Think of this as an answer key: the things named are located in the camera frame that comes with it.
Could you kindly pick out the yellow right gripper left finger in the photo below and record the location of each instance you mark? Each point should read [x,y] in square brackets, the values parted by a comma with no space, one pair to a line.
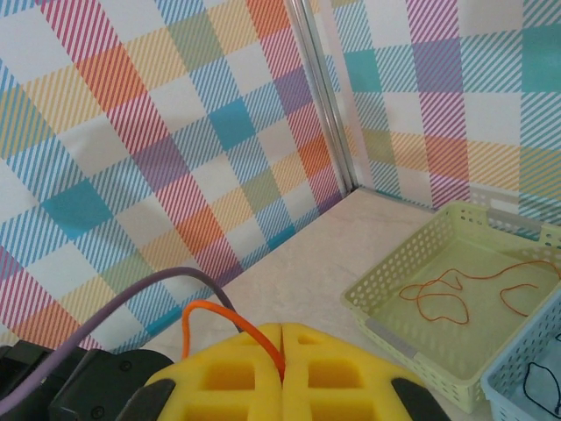
[228,377]

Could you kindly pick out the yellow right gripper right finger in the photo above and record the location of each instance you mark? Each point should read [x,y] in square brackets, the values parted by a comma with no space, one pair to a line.
[342,377]

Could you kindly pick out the aluminium frame post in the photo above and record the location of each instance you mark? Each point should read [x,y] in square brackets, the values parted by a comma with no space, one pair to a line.
[324,96]

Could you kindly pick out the blue plastic basket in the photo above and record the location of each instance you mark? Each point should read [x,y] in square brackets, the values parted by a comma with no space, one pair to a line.
[517,373]

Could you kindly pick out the green plastic basket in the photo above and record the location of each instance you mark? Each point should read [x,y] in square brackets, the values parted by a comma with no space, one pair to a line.
[438,351]

